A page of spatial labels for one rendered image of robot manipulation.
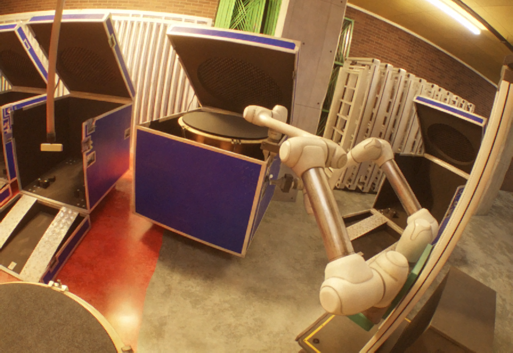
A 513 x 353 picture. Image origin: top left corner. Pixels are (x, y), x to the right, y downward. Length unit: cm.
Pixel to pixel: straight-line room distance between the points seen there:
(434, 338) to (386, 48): 543
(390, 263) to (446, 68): 645
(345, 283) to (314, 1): 271
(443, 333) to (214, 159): 160
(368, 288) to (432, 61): 622
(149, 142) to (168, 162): 20
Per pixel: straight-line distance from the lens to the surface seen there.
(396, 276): 105
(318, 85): 299
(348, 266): 93
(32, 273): 218
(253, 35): 192
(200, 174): 184
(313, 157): 107
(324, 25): 303
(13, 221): 261
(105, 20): 216
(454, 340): 118
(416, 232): 148
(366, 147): 161
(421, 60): 655
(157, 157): 199
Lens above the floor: 152
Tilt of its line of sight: 20 degrees down
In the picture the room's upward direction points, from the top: 12 degrees clockwise
